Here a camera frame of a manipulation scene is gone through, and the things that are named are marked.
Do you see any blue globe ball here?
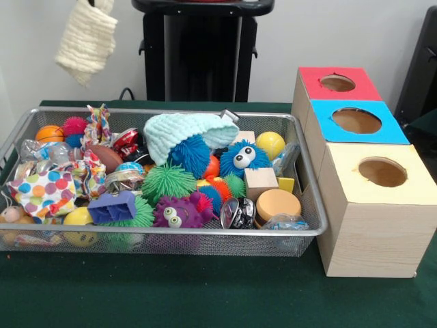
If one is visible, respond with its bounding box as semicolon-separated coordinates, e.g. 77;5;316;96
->
115;162;145;174

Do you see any large green spiky ball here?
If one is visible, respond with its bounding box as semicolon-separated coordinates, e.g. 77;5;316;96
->
102;195;157;230

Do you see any wooden box with three holes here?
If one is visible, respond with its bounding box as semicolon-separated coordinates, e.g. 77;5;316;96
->
292;66;437;279

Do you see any polka dot cloth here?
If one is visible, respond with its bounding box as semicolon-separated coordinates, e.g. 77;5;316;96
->
7;161;103;224

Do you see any clear blue plastic packet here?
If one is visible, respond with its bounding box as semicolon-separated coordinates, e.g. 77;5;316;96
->
271;143;302;177

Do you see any clear crumpled plastic packet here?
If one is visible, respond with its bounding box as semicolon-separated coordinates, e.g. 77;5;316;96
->
263;213;311;232

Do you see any black chair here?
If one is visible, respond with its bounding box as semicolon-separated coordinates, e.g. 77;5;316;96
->
396;7;437;127

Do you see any small orange basketball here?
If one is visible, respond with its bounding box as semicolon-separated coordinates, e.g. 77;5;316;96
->
35;125;66;145

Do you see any purple plastic block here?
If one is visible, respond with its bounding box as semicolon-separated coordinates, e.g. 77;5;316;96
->
87;191;138;225

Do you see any cream waffle cloth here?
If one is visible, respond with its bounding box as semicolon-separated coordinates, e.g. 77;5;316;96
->
55;0;119;87

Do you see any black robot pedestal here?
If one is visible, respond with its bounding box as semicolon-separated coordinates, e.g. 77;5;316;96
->
132;0;275;103

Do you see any yellow smiley ball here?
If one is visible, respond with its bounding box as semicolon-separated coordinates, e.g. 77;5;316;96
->
63;207;100;247

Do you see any brown toy football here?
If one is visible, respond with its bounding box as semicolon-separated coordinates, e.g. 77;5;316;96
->
89;143;124;174

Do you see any small green spiky ball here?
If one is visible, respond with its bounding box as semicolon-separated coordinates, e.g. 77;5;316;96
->
140;163;197;204

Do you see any mint green knit cloth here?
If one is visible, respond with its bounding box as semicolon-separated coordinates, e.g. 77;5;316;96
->
143;113;240;166

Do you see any silver can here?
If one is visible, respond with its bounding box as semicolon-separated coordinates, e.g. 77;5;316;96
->
104;169;145;194

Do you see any red black packet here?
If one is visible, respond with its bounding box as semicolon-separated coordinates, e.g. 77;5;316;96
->
113;127;147;163

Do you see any purple spiky ball with eyes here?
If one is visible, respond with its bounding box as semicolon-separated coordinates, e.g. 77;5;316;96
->
153;191;214;230

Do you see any yellow block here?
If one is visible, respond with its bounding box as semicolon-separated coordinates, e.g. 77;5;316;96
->
277;176;296;195

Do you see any blue fuzzy ball with eyes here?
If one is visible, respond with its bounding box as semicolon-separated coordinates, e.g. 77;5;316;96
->
218;140;271;180

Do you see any clear mesh bin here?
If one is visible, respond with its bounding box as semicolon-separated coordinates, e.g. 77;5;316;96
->
0;106;328;257

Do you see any round wooden disc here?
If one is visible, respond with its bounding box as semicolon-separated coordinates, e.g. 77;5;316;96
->
254;189;302;226

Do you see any wooden cube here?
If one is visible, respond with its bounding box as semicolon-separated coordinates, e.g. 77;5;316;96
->
244;167;279;201

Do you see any pink spiky ball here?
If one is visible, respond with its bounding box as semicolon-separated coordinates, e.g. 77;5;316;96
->
61;116;89;137

